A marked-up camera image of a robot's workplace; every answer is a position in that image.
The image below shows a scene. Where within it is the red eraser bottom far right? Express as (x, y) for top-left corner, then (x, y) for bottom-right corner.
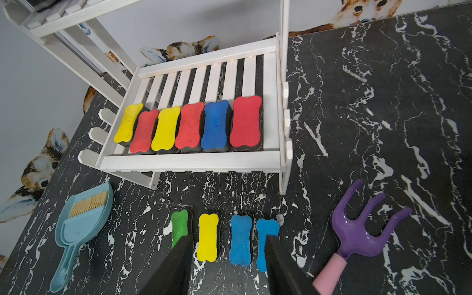
(230, 95), (263, 151)

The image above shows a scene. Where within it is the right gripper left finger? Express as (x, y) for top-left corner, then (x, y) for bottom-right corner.
(139, 236), (194, 295)

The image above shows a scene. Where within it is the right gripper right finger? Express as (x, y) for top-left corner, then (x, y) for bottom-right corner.
(264, 236), (319, 295)

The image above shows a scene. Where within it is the red eraser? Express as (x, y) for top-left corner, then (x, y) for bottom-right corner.
(230, 95), (263, 151)
(175, 102), (205, 152)
(129, 109), (159, 154)

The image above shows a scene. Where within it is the purple toy rake pink handle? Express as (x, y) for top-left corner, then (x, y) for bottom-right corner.
(312, 179), (413, 295)

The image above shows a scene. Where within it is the blue eraser bottom shelf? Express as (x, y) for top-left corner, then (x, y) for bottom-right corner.
(201, 100), (232, 152)

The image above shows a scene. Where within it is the yellow eraser bottom far left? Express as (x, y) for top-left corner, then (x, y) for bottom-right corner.
(114, 103), (144, 145)

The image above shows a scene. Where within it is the white wooden two-tier shelf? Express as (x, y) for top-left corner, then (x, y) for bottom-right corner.
(3, 1), (293, 194)

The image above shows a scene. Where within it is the yellow eraser top shelf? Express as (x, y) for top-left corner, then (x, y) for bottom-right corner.
(197, 213), (220, 263)

